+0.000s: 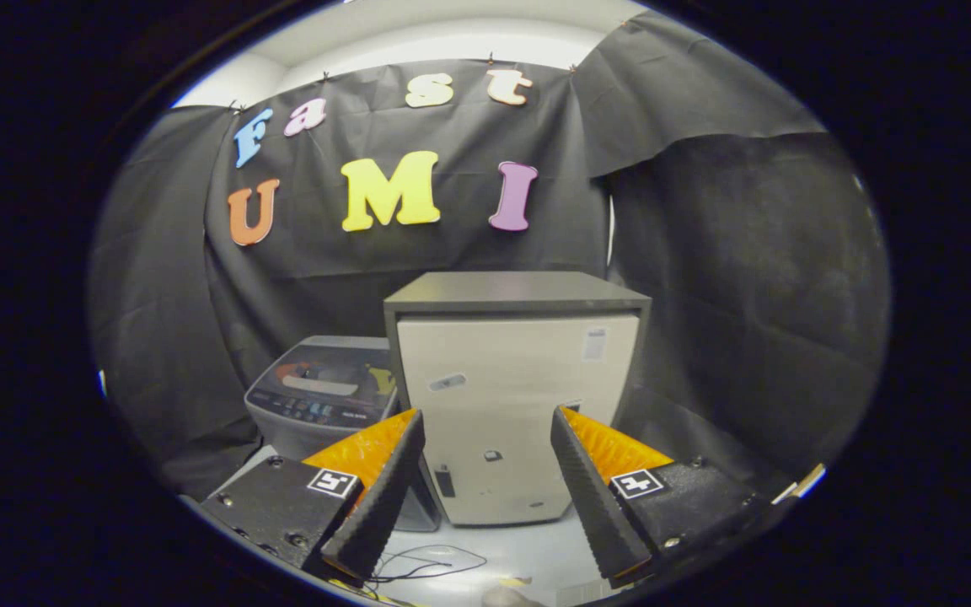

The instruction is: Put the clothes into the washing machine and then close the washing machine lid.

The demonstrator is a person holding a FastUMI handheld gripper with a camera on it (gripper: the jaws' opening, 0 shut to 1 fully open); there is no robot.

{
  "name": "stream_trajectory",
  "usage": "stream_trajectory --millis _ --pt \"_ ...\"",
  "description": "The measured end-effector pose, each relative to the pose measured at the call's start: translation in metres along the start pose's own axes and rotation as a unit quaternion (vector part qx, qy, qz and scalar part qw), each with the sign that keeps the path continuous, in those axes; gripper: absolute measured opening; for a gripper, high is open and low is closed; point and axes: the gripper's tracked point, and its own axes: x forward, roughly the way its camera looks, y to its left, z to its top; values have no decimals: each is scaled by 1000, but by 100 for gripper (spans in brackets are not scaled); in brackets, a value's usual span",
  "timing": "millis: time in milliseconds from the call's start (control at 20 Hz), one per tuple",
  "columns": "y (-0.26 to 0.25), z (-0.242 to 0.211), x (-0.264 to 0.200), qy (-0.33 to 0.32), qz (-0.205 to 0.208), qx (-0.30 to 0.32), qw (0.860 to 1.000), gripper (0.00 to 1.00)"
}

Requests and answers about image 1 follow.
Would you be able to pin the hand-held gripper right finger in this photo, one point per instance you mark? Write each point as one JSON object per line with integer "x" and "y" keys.
{"x": 595, "y": 506}

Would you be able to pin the dark washing machine lid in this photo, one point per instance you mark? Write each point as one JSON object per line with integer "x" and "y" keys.
{"x": 334, "y": 375}

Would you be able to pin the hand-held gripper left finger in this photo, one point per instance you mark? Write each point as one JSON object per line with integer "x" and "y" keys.
{"x": 380, "y": 506}

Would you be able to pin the white cardboard piece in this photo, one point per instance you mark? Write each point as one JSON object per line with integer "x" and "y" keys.
{"x": 810, "y": 480}

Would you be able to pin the grey cabinet with beige door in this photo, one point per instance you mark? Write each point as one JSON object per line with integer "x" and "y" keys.
{"x": 519, "y": 396}

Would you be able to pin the grey washing machine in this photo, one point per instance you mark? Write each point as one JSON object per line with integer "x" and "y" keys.
{"x": 292, "y": 438}

